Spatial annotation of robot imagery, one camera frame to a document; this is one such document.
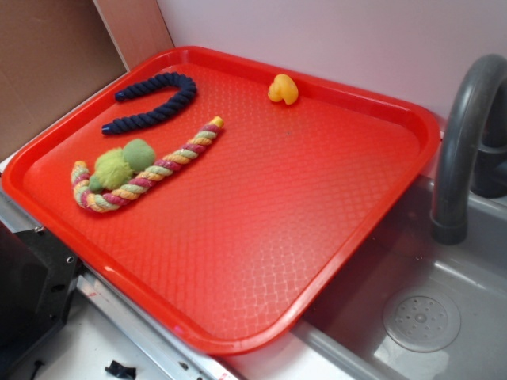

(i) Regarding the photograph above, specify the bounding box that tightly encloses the red plastic tray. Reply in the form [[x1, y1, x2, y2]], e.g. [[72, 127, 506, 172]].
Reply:
[[2, 47, 440, 356]]

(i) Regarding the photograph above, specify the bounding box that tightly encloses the yellow rubber duck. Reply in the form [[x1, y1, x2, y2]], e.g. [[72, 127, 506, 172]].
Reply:
[[268, 74, 299, 105]]

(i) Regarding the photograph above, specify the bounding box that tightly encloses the green plush toy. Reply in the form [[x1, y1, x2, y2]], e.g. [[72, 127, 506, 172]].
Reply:
[[89, 139, 155, 193]]

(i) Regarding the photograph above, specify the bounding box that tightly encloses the grey toy sink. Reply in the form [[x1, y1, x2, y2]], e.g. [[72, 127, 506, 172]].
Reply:
[[228, 177, 506, 379]]

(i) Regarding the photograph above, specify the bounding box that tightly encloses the round sink drain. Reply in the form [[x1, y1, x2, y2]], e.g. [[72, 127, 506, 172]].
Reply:
[[383, 287, 461, 353]]

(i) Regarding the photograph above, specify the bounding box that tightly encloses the grey toy faucet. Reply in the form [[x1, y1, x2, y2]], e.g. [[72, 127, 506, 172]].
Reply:
[[430, 54, 506, 245]]

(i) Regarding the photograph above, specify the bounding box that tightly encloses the small black tape piece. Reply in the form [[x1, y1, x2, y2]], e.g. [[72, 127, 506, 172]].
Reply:
[[105, 360, 137, 380]]

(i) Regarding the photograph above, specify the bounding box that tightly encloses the brown cardboard panel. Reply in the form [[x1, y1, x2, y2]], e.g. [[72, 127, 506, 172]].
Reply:
[[0, 0, 131, 162]]

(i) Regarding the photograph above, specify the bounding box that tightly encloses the dark blue twisted rope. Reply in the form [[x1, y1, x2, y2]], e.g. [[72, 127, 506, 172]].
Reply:
[[101, 72, 198, 136]]

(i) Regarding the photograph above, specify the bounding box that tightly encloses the multicolour twisted rope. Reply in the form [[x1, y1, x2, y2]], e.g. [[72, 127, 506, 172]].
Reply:
[[71, 116, 225, 214]]

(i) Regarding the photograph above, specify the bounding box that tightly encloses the black metal bracket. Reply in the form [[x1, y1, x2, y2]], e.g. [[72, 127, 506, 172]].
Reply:
[[1, 226, 81, 378]]

